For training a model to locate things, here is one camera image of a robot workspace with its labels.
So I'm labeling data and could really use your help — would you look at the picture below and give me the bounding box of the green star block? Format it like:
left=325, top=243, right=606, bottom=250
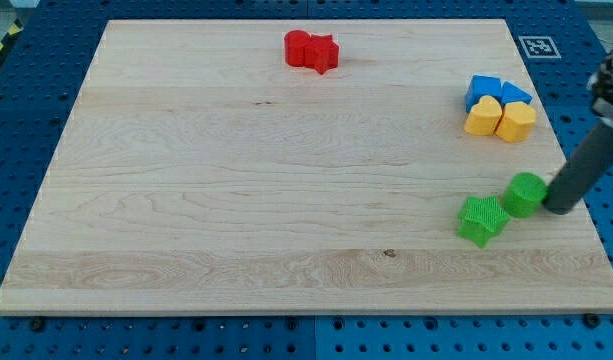
left=456, top=196, right=511, bottom=248

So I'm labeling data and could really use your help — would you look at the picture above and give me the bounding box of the green cylinder block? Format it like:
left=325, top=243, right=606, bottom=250
left=501, top=172, right=547, bottom=218

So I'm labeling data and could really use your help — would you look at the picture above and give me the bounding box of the wooden board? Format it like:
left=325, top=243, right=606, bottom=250
left=0, top=19, right=613, bottom=316

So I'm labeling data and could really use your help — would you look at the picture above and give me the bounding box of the red star block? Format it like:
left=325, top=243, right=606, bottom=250
left=304, top=34, right=340, bottom=75

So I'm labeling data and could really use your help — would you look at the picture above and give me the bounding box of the red cylinder block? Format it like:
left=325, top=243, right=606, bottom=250
left=284, top=30, right=311, bottom=67

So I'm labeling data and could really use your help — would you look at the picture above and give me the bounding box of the yellow heart block left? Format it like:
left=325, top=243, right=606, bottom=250
left=464, top=95, right=503, bottom=136

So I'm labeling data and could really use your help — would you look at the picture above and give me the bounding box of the yellow heart block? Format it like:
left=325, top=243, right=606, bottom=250
left=464, top=95, right=503, bottom=136
left=495, top=101, right=537, bottom=143

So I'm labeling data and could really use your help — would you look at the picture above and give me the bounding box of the blue cube block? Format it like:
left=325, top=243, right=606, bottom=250
left=465, top=74, right=502, bottom=113

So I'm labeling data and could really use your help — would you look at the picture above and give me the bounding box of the yellow heart block right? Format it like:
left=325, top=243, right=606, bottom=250
left=495, top=101, right=537, bottom=143

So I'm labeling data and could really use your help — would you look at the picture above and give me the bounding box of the blue triangle block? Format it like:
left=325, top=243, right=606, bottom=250
left=500, top=81, right=533, bottom=106

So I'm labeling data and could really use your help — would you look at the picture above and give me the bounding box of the white fiducial marker tag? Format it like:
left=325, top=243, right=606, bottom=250
left=518, top=36, right=561, bottom=59

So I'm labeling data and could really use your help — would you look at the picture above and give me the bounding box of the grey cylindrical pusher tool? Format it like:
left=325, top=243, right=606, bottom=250
left=542, top=117, right=613, bottom=215

